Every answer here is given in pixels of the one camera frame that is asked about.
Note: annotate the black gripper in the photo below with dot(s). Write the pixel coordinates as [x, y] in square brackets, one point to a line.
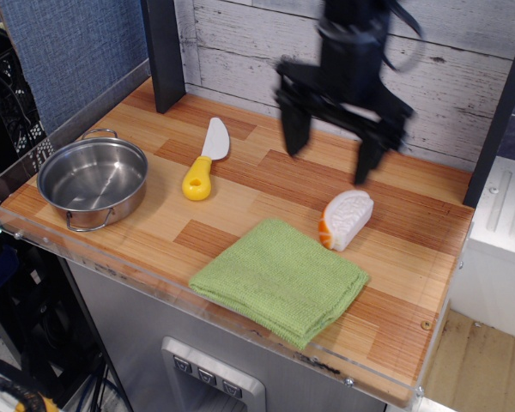
[343, 89]

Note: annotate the white orange toy food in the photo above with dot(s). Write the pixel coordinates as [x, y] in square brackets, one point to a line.
[343, 217]

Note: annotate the stainless steel pot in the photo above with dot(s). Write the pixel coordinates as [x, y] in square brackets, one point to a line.
[94, 182]

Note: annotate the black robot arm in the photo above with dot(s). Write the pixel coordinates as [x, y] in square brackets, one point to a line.
[364, 14]

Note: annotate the green folded cloth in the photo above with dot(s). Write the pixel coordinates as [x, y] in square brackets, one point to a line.
[283, 280]

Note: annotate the white grooved appliance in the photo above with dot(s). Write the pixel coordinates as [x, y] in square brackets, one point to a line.
[483, 286]

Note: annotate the clear acrylic table guard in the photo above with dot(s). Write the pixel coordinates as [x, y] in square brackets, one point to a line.
[409, 248]

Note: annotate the blue fabric partition panel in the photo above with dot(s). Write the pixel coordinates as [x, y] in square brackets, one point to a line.
[80, 58]

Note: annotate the silver toy fridge cabinet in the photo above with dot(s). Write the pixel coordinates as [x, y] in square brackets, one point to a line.
[132, 326]

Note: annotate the black plastic crate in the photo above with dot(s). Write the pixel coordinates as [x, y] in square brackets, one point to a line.
[21, 131]

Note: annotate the yellow handled toy knife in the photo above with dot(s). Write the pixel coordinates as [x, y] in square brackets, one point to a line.
[196, 184]

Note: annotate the dark right vertical post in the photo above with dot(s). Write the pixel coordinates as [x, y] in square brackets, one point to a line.
[492, 142]

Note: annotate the dark vertical post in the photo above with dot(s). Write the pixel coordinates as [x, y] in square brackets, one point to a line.
[492, 142]
[164, 52]

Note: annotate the dark left vertical post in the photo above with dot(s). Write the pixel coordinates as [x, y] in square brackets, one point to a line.
[164, 52]

